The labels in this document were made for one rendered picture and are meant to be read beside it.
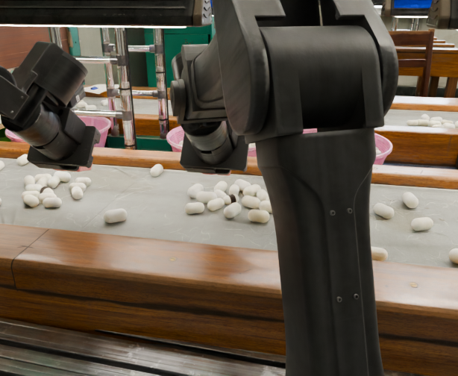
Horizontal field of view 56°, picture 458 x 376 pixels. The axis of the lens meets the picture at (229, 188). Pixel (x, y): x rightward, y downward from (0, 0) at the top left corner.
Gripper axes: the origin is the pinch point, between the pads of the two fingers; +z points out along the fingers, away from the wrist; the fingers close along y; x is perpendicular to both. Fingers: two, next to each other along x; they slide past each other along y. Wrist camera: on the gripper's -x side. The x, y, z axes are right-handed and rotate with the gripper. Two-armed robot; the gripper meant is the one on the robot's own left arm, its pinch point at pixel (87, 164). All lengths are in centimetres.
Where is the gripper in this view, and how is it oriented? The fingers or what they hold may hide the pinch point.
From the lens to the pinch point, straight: 78.9
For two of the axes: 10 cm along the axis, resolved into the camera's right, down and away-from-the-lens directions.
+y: -9.8, -0.8, 1.8
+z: 1.4, 3.0, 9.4
